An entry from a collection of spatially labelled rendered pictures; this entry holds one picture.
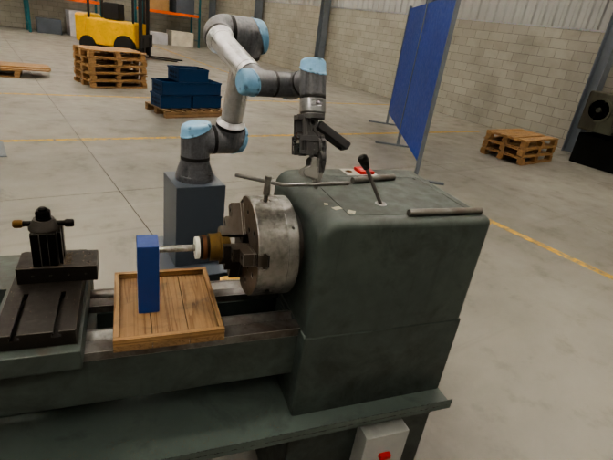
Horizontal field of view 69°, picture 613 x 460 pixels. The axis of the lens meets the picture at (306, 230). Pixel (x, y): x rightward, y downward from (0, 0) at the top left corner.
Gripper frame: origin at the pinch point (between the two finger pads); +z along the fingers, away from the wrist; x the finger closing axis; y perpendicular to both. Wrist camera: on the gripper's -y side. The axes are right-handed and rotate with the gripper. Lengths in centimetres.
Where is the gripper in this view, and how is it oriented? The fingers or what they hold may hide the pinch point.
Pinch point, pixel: (317, 184)
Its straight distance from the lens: 133.3
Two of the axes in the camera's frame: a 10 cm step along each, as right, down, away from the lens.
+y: -9.3, 0.3, -3.7
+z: -0.1, 9.9, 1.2
